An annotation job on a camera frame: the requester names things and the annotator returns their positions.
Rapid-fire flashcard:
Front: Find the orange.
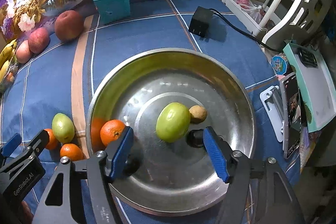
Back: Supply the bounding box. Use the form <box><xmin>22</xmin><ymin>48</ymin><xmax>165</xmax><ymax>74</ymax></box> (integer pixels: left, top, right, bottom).
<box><xmin>100</xmin><ymin>119</ymin><xmax>126</xmax><ymax>147</ymax></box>

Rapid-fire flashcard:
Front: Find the yellow banana bunch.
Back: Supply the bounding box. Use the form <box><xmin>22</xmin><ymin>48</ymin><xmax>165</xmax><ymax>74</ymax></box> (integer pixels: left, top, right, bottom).
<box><xmin>0</xmin><ymin>39</ymin><xmax>17</xmax><ymax>81</ymax></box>

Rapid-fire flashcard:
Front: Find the round blue sticker lid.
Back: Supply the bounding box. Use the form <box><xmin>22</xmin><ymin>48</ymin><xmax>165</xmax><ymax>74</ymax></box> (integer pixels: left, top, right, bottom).
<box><xmin>270</xmin><ymin>53</ymin><xmax>289</xmax><ymax>75</ymax></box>

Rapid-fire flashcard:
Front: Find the blue plaid tablecloth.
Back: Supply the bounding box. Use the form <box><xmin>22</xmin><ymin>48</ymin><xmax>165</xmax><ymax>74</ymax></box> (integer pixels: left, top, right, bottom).
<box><xmin>0</xmin><ymin>0</ymin><xmax>301</xmax><ymax>224</ymax></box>

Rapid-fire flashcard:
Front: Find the green apple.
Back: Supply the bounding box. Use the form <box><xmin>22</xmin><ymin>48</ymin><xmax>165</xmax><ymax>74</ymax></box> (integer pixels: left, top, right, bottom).
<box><xmin>52</xmin><ymin>113</ymin><xmax>75</xmax><ymax>144</ymax></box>
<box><xmin>155</xmin><ymin>102</ymin><xmax>191</xmax><ymax>143</ymax></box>

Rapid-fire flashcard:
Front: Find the teal book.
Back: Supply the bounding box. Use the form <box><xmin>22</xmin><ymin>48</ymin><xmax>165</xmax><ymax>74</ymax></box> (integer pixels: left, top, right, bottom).
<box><xmin>283</xmin><ymin>43</ymin><xmax>335</xmax><ymax>132</ymax></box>

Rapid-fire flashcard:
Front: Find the white phone stand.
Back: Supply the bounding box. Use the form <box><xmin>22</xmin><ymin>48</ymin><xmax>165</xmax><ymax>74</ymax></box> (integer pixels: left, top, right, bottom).
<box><xmin>260</xmin><ymin>86</ymin><xmax>284</xmax><ymax>143</ymax></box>

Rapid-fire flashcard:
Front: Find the dark red apple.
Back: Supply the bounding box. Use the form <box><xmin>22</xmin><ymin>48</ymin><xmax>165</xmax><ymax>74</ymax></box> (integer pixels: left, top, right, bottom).
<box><xmin>55</xmin><ymin>10</ymin><xmax>84</xmax><ymax>42</ymax></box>

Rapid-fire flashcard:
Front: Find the black power adapter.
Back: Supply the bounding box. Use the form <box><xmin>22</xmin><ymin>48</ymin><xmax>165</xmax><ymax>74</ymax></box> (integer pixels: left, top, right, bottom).
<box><xmin>189</xmin><ymin>6</ymin><xmax>214</xmax><ymax>38</ymax></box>

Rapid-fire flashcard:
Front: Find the black power cable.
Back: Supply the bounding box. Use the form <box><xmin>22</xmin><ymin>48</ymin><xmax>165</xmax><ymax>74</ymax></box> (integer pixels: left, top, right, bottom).
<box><xmin>209</xmin><ymin>8</ymin><xmax>285</xmax><ymax>54</ymax></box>

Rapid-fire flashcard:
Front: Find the pale red apple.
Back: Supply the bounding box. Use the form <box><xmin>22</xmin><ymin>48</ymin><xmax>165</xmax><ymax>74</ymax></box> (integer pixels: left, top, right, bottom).
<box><xmin>15</xmin><ymin>40</ymin><xmax>33</xmax><ymax>64</ymax></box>

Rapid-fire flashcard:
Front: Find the brown kiwi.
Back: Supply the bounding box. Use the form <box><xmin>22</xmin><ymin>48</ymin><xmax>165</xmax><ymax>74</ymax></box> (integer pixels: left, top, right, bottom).
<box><xmin>189</xmin><ymin>105</ymin><xmax>207</xmax><ymax>124</ymax></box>

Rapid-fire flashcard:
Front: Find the pink plastic bag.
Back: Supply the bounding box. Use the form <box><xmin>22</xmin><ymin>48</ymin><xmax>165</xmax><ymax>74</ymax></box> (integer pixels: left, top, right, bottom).
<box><xmin>232</xmin><ymin>0</ymin><xmax>265</xmax><ymax>24</ymax></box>

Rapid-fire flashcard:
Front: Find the black smartphone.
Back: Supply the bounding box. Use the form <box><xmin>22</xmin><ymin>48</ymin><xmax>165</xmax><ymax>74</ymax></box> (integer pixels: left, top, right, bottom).
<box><xmin>280</xmin><ymin>72</ymin><xmax>301</xmax><ymax>159</ymax></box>

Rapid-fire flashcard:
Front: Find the orange tangerine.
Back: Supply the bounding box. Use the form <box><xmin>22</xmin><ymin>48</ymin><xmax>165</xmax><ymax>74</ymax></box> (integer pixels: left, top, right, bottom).
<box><xmin>60</xmin><ymin>143</ymin><xmax>84</xmax><ymax>161</ymax></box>
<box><xmin>45</xmin><ymin>128</ymin><xmax>59</xmax><ymax>150</ymax></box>

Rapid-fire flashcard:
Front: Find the teal plastic box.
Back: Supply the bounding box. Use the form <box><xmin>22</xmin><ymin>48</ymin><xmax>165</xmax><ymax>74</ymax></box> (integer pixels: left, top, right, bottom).
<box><xmin>93</xmin><ymin>0</ymin><xmax>130</xmax><ymax>25</ymax></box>

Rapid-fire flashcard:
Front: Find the red apple middle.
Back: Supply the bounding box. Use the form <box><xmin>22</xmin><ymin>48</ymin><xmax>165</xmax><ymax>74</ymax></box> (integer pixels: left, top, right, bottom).
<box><xmin>28</xmin><ymin>27</ymin><xmax>50</xmax><ymax>54</ymax></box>

